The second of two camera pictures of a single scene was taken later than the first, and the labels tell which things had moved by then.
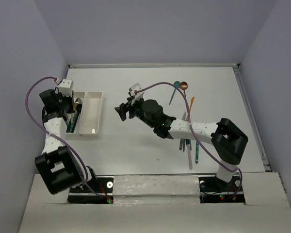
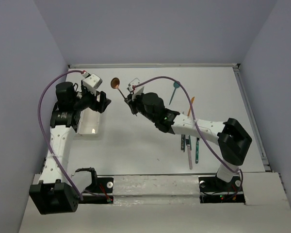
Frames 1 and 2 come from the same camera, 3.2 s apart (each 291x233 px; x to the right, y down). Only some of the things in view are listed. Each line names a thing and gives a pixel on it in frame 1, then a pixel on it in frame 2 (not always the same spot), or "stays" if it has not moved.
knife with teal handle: [197, 152] stays
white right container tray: [90, 121] stays
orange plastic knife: [191, 105] stays
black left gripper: [70, 99] → [100, 106]
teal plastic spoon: [177, 84] stays
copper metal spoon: [184, 86] → [115, 83]
